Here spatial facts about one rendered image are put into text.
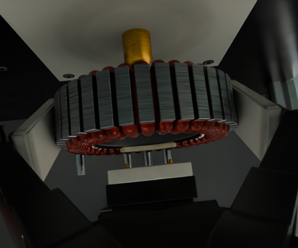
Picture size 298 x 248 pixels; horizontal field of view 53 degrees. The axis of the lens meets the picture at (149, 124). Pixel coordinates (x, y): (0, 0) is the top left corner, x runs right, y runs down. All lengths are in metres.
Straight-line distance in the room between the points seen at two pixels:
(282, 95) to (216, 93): 0.28
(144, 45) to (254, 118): 0.09
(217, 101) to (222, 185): 0.31
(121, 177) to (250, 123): 0.10
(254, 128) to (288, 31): 0.14
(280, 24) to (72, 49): 0.16
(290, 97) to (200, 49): 0.21
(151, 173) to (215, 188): 0.25
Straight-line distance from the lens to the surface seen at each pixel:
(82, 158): 0.27
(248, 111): 0.17
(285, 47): 0.32
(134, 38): 0.20
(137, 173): 0.21
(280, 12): 0.25
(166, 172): 0.21
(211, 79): 0.16
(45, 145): 0.17
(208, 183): 0.45
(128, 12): 0.19
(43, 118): 0.17
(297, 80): 0.53
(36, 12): 0.19
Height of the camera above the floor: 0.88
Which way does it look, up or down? 11 degrees down
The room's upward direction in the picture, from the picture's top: 174 degrees clockwise
